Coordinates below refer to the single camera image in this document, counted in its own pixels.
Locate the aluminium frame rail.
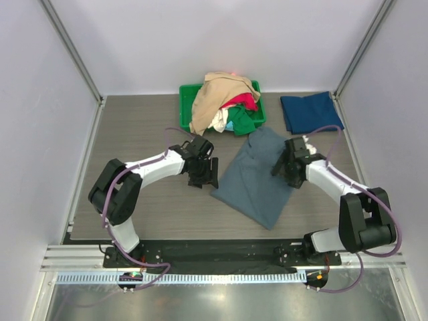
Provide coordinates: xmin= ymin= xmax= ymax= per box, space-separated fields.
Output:
xmin=39 ymin=245 xmax=407 ymax=272

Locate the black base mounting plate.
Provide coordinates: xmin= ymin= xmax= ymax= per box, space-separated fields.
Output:
xmin=102 ymin=239 xmax=342 ymax=276

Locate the grey-blue t shirt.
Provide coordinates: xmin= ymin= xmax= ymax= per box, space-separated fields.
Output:
xmin=211 ymin=126 xmax=294 ymax=230

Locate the beige t shirt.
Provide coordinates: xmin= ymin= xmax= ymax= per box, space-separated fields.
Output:
xmin=189 ymin=72 xmax=261 ymax=135

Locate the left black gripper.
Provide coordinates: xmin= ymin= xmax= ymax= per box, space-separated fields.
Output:
xmin=189 ymin=156 xmax=218 ymax=189

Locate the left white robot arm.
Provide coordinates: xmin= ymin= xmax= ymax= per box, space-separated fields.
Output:
xmin=88 ymin=135 xmax=219 ymax=268

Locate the green plastic bin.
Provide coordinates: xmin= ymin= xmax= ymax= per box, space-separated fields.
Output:
xmin=179 ymin=84 xmax=266 ymax=132

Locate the folded dark blue t shirt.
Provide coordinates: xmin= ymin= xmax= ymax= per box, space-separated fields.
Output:
xmin=280 ymin=92 xmax=344 ymax=134

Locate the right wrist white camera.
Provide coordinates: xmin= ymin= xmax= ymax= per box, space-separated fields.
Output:
xmin=302 ymin=135 xmax=318 ymax=155

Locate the red t shirt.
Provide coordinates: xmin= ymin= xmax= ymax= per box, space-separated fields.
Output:
xmin=221 ymin=93 xmax=258 ymax=111

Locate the light blue t shirt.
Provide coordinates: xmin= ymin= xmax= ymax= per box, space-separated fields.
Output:
xmin=225 ymin=122 xmax=234 ymax=132

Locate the green t shirt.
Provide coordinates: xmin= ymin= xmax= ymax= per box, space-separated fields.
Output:
xmin=227 ymin=105 xmax=256 ymax=136

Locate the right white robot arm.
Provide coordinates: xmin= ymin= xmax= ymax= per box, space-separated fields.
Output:
xmin=272 ymin=136 xmax=401 ymax=265

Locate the white slotted cable duct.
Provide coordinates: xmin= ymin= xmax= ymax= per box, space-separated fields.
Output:
xmin=56 ymin=270 xmax=306 ymax=286

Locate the white t shirt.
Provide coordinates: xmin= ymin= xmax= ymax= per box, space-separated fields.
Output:
xmin=208 ymin=109 xmax=229 ymax=133

